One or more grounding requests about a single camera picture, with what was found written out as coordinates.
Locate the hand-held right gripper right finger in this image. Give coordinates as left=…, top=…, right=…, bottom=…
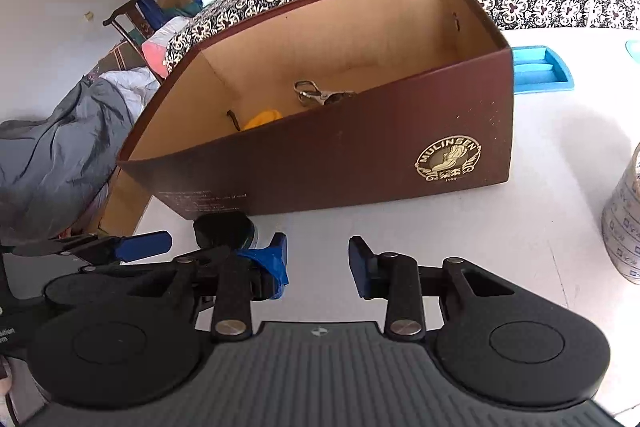
left=348, top=235, right=516, bottom=342

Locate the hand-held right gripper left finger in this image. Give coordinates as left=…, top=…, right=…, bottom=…
left=125, top=232, right=291, bottom=342

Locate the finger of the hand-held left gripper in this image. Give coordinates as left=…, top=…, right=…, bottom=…
left=12, top=230, right=174, bottom=266

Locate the black round jar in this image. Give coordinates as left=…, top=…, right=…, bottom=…
left=193, top=213, right=259, bottom=254

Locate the brown cardboard box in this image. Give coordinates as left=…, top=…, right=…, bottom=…
left=116, top=0, right=516, bottom=220

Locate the grey cloth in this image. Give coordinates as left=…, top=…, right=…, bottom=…
left=0, top=74, right=151, bottom=244

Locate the yellow object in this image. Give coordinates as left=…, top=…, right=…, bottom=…
left=241, top=108, right=285, bottom=132

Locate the white crumpled cloth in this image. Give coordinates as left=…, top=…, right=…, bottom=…
left=99, top=67, right=162, bottom=108

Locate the metal spring clip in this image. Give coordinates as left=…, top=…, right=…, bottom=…
left=293, top=80, right=357, bottom=108

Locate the pink cloth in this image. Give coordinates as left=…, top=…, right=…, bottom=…
left=141, top=16, right=192, bottom=78

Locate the dark wooden chair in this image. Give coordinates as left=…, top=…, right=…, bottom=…
left=102, top=0, right=167, bottom=78

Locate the white patterned cup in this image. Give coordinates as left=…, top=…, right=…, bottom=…
left=601, top=142, right=640, bottom=286

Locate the blue plastic tray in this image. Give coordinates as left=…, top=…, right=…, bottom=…
left=511, top=45, right=575, bottom=94

